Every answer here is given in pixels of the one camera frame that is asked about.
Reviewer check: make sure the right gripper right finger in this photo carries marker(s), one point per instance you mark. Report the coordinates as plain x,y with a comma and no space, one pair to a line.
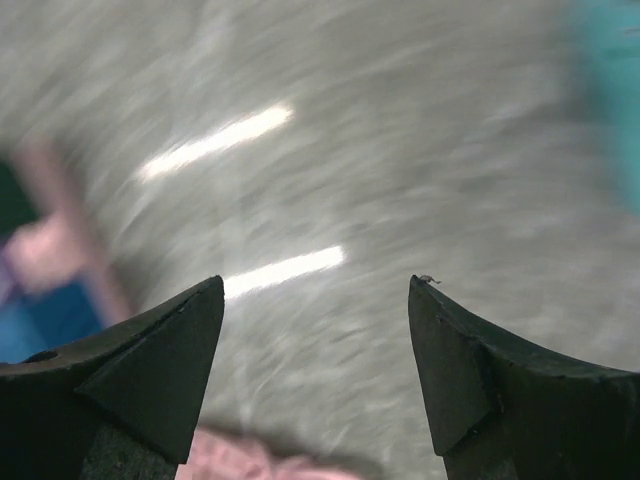
501,407

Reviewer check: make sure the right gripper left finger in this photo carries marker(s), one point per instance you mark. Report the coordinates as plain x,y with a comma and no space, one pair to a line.
121,404

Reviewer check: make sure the blue cube adapter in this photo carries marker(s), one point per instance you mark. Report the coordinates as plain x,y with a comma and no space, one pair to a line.
34,323

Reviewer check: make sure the pink power strip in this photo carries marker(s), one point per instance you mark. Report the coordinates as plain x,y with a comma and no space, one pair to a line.
60,246

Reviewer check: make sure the teal power strip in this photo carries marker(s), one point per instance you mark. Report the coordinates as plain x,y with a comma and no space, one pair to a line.
607,40

